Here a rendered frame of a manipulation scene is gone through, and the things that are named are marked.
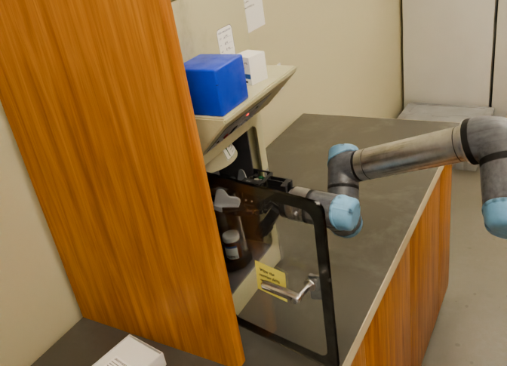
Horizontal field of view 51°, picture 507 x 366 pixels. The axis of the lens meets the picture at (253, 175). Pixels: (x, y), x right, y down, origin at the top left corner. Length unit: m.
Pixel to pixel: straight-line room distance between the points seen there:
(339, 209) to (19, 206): 0.74
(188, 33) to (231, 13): 0.16
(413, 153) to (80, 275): 0.85
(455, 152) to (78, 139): 0.76
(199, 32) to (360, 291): 0.75
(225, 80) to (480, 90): 3.28
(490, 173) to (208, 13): 0.63
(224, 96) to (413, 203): 0.93
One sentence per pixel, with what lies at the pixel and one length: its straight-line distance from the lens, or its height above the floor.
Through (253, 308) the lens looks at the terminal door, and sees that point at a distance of 1.21.
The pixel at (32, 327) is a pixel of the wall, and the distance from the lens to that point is 1.49.
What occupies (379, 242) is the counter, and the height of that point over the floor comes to 0.94.
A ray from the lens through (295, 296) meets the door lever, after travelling 1.01.
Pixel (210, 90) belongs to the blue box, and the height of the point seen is 1.56.
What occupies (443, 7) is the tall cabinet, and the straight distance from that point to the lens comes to 4.03.
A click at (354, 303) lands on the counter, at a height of 0.94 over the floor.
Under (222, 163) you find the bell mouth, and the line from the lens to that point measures 1.24.
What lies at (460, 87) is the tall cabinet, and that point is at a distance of 4.16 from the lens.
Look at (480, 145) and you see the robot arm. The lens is 1.12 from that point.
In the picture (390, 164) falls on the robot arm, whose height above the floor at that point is 1.30.
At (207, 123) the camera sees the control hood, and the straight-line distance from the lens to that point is 1.01.
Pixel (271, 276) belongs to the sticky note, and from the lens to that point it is 1.10.
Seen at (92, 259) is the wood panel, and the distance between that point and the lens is 1.34.
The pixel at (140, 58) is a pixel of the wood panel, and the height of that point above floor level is 1.65.
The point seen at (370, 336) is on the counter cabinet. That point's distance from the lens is 1.54.
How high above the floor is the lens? 1.86
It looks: 27 degrees down
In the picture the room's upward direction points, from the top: 9 degrees counter-clockwise
